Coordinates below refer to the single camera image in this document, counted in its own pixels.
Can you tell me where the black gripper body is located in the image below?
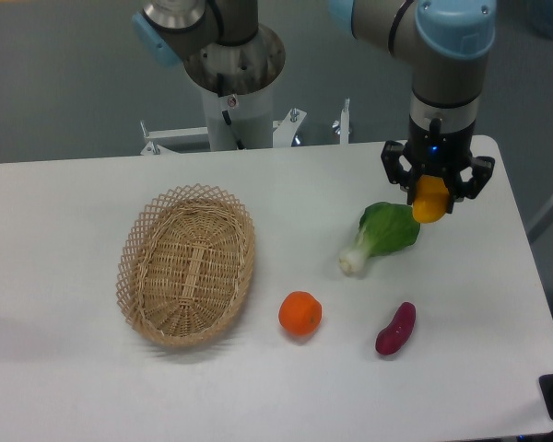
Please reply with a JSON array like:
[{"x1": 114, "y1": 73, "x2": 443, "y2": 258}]
[{"x1": 404, "y1": 113, "x2": 476, "y2": 180}]

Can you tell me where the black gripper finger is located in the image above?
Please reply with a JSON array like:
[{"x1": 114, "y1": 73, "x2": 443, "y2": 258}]
[
  {"x1": 445, "y1": 155, "x2": 495, "y2": 214},
  {"x1": 381, "y1": 140, "x2": 418, "y2": 205}
]

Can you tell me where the yellow mango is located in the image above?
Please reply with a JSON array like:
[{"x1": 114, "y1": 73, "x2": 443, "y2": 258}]
[{"x1": 412, "y1": 175, "x2": 450, "y2": 224}]

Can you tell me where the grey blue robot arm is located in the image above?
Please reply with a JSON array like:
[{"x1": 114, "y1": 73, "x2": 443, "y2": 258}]
[{"x1": 132, "y1": 1, "x2": 497, "y2": 223}]

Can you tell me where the woven wicker basket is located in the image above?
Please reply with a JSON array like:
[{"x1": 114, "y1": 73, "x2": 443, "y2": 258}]
[{"x1": 116, "y1": 184, "x2": 255, "y2": 348}]

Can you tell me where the green bok choy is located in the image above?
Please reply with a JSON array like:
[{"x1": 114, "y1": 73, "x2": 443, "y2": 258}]
[{"x1": 338, "y1": 202, "x2": 420, "y2": 275}]

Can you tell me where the purple sweet potato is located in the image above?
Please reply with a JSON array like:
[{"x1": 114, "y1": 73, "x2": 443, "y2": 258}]
[{"x1": 374, "y1": 302, "x2": 417, "y2": 356}]

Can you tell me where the orange fruit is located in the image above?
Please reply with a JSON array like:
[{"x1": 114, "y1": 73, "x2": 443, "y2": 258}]
[{"x1": 278, "y1": 291, "x2": 323, "y2": 337}]

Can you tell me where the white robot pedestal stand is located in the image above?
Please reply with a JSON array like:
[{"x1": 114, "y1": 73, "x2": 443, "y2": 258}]
[{"x1": 138, "y1": 85, "x2": 352, "y2": 157}]

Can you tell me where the black cable on pedestal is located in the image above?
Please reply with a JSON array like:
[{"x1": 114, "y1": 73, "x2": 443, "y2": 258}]
[{"x1": 216, "y1": 72, "x2": 246, "y2": 151}]

